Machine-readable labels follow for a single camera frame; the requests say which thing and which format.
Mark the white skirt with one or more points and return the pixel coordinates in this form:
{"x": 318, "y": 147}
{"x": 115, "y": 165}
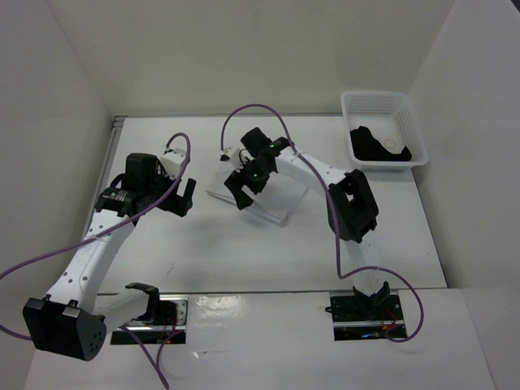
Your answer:
{"x": 276, "y": 202}

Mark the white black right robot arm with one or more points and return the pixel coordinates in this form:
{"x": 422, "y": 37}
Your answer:
{"x": 352, "y": 210}

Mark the white plastic laundry basket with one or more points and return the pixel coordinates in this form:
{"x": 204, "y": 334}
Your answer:
{"x": 391, "y": 120}

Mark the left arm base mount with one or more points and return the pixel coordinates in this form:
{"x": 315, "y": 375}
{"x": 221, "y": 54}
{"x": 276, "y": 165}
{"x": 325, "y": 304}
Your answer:
{"x": 169, "y": 319}

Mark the black skirt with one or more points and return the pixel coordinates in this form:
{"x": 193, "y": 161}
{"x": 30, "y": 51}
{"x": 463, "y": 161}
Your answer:
{"x": 367, "y": 148}

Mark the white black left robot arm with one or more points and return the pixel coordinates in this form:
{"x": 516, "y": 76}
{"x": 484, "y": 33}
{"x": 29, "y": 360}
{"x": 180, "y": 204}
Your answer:
{"x": 65, "y": 321}

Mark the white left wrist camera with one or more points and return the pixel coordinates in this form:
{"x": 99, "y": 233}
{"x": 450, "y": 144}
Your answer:
{"x": 173, "y": 161}

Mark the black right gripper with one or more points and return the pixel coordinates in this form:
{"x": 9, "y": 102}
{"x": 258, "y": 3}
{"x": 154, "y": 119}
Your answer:
{"x": 236, "y": 182}

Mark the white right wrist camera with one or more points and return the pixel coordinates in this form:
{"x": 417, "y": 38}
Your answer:
{"x": 232, "y": 155}

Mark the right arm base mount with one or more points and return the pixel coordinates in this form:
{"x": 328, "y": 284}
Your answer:
{"x": 353, "y": 320}

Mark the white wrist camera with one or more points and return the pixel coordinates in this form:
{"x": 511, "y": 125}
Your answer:
{"x": 232, "y": 155}
{"x": 173, "y": 161}

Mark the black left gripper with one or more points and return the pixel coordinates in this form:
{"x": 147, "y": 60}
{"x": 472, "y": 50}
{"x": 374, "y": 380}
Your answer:
{"x": 175, "y": 203}

